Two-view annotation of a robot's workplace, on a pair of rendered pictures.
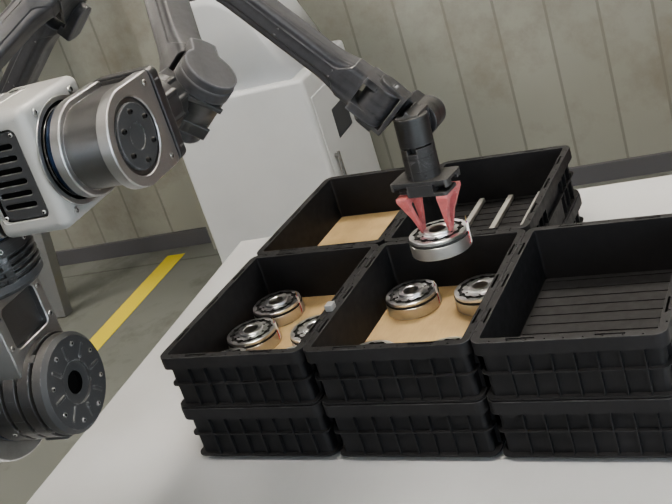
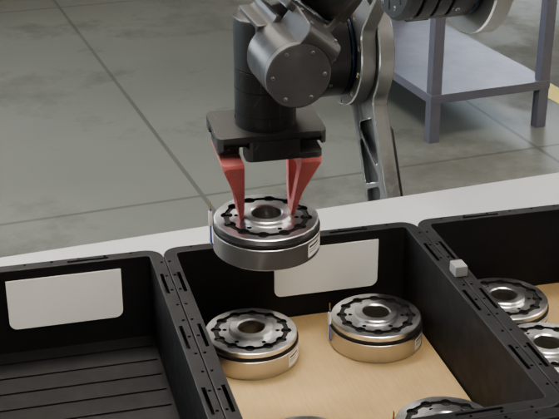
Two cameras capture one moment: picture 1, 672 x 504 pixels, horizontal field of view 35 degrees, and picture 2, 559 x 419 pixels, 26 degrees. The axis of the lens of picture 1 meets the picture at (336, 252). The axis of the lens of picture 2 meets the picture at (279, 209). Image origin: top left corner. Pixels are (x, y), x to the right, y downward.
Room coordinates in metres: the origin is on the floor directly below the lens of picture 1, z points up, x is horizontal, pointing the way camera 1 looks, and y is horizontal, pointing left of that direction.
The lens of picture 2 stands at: (2.39, -0.91, 1.53)
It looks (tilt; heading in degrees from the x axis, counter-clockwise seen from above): 24 degrees down; 135
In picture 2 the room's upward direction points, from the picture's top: straight up
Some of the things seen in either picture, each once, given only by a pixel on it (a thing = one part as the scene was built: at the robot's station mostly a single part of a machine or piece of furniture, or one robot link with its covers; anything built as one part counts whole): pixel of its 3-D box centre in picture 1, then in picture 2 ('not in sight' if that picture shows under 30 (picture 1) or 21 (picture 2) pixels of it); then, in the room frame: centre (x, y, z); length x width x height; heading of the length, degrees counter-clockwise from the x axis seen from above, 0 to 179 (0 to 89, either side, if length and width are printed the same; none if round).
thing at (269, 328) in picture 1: (251, 332); not in sight; (1.87, 0.20, 0.86); 0.10 x 0.10 x 0.01
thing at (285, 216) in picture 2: (437, 229); (266, 214); (1.63, -0.17, 1.04); 0.05 x 0.05 x 0.01
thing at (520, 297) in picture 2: not in sight; (503, 296); (1.70, 0.14, 0.86); 0.05 x 0.05 x 0.01
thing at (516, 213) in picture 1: (487, 218); not in sight; (2.02, -0.32, 0.87); 0.40 x 0.30 x 0.11; 150
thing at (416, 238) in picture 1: (438, 232); (266, 219); (1.63, -0.17, 1.04); 0.10 x 0.10 x 0.01
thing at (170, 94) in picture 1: (150, 109); not in sight; (1.32, 0.17, 1.45); 0.09 x 0.08 x 0.12; 65
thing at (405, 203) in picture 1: (425, 205); (277, 170); (1.63, -0.16, 1.09); 0.07 x 0.07 x 0.09; 58
